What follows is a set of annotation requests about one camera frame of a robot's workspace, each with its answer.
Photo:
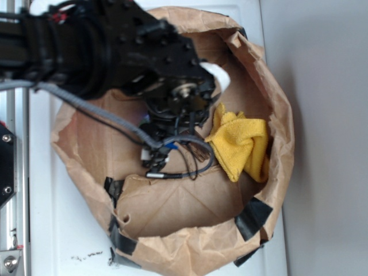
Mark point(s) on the silver aluminium rail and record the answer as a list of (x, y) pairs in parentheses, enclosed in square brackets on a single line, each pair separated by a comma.
[(15, 236)]

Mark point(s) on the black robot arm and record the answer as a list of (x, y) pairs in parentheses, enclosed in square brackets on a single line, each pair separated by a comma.
[(90, 47)]

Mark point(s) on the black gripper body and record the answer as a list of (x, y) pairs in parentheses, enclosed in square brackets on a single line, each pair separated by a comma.
[(162, 67)]

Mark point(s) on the white tray table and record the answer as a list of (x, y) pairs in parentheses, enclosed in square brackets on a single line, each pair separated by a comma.
[(65, 238)]

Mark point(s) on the brown paper bag bin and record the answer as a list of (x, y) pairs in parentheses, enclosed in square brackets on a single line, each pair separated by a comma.
[(183, 226)]

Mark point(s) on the dark wood piece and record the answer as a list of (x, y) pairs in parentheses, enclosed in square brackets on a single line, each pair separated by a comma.
[(200, 153)]

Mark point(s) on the white-tipped gripper finger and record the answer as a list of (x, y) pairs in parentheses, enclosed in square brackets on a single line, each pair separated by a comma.
[(218, 72)]

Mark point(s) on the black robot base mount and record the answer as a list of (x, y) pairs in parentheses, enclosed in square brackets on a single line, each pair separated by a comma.
[(8, 154)]

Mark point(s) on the yellow microfibre cloth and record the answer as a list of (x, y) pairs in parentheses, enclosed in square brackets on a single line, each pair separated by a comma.
[(240, 144)]

